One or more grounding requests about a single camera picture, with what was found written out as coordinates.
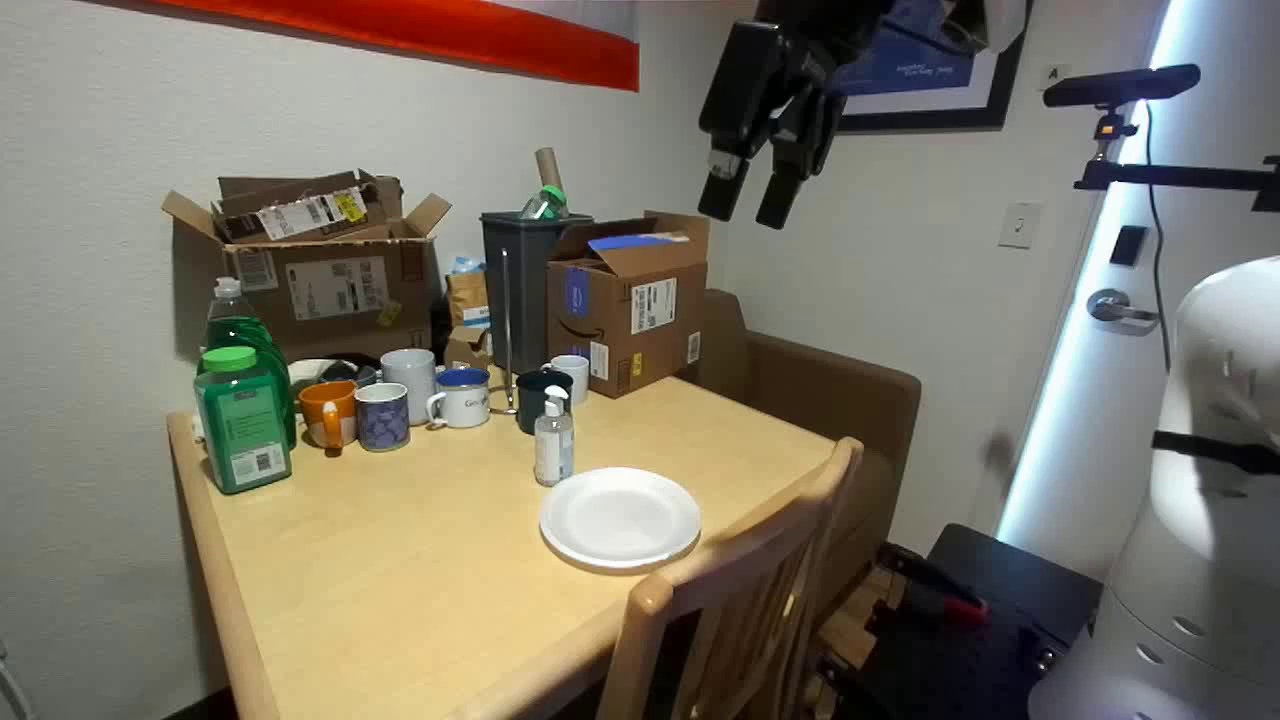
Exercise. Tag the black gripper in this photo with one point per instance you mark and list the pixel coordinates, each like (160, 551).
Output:
(812, 53)

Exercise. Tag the small clear pump bottle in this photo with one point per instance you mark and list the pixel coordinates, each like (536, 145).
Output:
(554, 447)

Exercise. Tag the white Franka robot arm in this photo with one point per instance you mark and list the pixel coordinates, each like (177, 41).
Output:
(1224, 403)

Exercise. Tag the green plastic bottle trash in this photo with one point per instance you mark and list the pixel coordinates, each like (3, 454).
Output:
(547, 205)

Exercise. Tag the white round plate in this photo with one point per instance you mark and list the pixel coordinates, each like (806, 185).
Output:
(623, 516)

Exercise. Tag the green soda bottle white cap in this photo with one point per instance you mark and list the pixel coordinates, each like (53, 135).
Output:
(239, 320)

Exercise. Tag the green square bottle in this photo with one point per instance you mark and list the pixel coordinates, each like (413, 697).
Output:
(240, 424)

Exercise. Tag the cardboard box with shipping label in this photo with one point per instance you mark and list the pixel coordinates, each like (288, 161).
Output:
(626, 314)

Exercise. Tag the brown cardboard tube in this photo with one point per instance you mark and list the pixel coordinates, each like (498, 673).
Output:
(548, 165)

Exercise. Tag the framed blue picture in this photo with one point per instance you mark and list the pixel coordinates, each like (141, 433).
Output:
(933, 80)

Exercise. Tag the brown armchair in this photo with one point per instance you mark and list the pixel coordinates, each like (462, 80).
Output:
(827, 393)

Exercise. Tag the black trash bin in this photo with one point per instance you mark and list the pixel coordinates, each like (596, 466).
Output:
(513, 287)

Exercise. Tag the small white cup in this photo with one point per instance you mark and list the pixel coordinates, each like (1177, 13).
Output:
(575, 373)

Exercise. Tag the dark green mug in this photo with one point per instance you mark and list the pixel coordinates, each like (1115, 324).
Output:
(529, 396)

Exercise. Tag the small brown cardboard box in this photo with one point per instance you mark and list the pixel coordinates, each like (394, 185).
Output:
(467, 314)

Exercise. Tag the white mug blue rim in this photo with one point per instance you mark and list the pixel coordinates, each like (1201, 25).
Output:
(462, 403)

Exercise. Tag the black door keypad lock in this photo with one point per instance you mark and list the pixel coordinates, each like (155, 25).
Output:
(1129, 244)

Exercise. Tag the light wooden chair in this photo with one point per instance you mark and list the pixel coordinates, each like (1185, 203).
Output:
(747, 573)

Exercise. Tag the tall white mug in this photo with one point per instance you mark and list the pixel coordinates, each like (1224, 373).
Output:
(409, 373)

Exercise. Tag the white door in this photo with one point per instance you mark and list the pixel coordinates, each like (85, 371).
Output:
(1086, 415)

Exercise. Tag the large open cardboard box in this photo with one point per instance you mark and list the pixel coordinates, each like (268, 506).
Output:
(332, 295)

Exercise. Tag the blue patterned mug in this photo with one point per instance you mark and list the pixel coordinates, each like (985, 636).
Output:
(383, 420)

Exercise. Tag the flattened cardboard with label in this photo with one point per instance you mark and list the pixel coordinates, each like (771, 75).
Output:
(305, 205)

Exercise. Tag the orange mug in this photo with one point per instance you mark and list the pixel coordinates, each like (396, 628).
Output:
(324, 405)

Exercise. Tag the white light switch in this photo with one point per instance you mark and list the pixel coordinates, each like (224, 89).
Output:
(1021, 227)

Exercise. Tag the black stereo camera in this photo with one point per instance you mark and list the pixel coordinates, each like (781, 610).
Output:
(1121, 85)

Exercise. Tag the red wall banner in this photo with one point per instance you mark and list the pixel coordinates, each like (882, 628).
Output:
(401, 25)

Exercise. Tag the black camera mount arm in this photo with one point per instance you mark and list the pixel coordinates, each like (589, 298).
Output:
(1175, 179)

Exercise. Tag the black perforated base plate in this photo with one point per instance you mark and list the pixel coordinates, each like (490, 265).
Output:
(1021, 585)

